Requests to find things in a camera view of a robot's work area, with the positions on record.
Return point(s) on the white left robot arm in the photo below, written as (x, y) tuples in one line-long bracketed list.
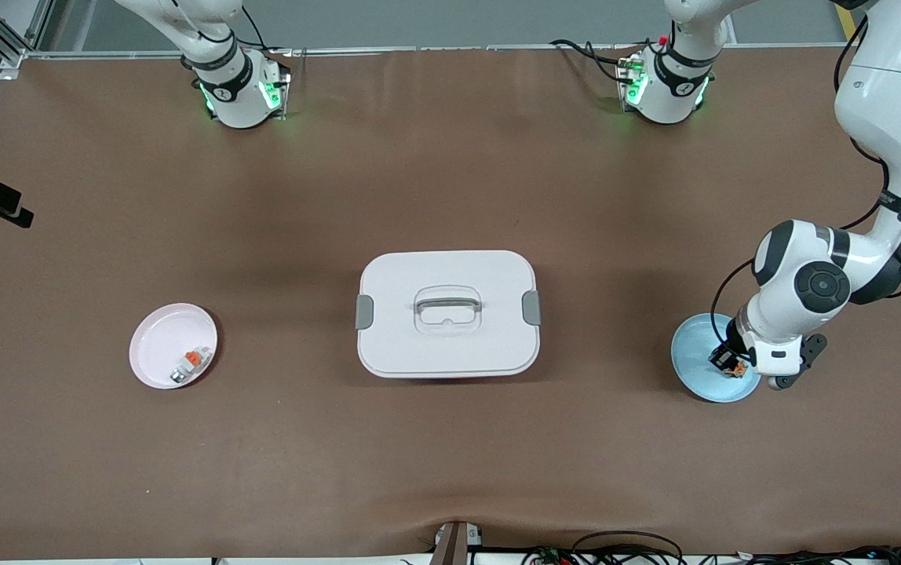
[(890, 102)]

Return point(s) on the black and orange switch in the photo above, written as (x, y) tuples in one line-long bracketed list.
[(737, 369)]

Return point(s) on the brown table cover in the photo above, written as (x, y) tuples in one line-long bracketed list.
[(450, 455)]

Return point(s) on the white lidded storage box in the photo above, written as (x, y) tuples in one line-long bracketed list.
[(490, 345)]

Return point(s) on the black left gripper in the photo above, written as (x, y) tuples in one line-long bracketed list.
[(727, 350)]

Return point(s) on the white orange green-button switch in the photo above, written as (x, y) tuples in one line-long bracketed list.
[(193, 359)]

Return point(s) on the grey metal bracket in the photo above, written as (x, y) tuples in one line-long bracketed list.
[(450, 545)]

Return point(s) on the light blue round plate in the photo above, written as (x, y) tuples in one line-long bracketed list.
[(694, 353)]

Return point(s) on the pink round plate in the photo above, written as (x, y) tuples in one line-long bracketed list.
[(156, 345)]

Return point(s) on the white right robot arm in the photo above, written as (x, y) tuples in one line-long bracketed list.
[(235, 86)]

